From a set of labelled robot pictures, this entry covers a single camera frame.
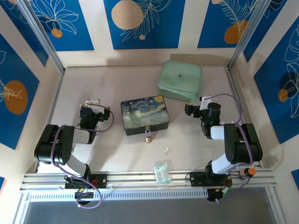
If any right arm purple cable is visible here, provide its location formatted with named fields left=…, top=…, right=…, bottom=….
left=206, top=93, right=255, bottom=204

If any blue poster small orange dot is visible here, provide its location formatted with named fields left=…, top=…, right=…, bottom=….
left=27, top=0, right=95, bottom=52

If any blue floral wall poster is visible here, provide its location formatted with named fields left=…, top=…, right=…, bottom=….
left=242, top=0, right=299, bottom=63
left=0, top=0, right=49, bottom=68

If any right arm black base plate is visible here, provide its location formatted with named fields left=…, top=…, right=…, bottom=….
left=188, top=171, right=233, bottom=187

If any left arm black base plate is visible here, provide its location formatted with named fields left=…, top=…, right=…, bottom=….
left=64, top=173, right=108, bottom=189

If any starry night painted box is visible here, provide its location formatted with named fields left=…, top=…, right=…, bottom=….
left=120, top=95, right=171, bottom=136

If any small orange-capped bottle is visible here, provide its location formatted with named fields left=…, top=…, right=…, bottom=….
left=240, top=167, right=257, bottom=178

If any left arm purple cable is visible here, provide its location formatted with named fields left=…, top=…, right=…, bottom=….
left=50, top=105, right=115, bottom=209

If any small brass padlock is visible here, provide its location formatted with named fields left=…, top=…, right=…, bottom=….
left=144, top=126, right=154, bottom=143

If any long aluminium mounting rail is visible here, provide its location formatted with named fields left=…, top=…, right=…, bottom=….
left=20, top=168, right=278, bottom=193

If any blue poster orange oval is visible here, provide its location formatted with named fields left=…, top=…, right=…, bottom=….
left=0, top=32, right=41, bottom=150

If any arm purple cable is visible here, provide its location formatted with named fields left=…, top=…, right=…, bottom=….
left=206, top=93, right=255, bottom=204
left=50, top=105, right=115, bottom=209

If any mint green zip case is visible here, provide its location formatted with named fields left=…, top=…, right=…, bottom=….
left=157, top=60, right=203, bottom=103

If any blue poster orange circle fern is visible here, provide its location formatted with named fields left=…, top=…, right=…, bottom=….
left=197, top=0, right=259, bottom=49

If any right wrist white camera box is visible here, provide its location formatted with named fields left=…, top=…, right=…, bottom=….
left=199, top=94, right=213, bottom=111

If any clear plastic bag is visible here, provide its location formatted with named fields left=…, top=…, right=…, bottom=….
left=154, top=159, right=172, bottom=186

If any black connector module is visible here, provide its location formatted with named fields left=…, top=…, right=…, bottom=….
left=206, top=177, right=233, bottom=203
left=74, top=188, right=95, bottom=207

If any aluminium frame post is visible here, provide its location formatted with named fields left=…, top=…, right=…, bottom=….
left=17, top=0, right=65, bottom=73
left=228, top=0, right=273, bottom=70

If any aluminium table side rail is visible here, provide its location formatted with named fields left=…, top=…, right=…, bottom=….
left=225, top=67, right=263, bottom=168
left=35, top=70, right=65, bottom=174

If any blue poster beige circle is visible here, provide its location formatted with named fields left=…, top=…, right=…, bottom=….
left=103, top=0, right=186, bottom=50

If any slotted grey cable duct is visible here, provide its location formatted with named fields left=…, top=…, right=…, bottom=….
left=28, top=189, right=208, bottom=203

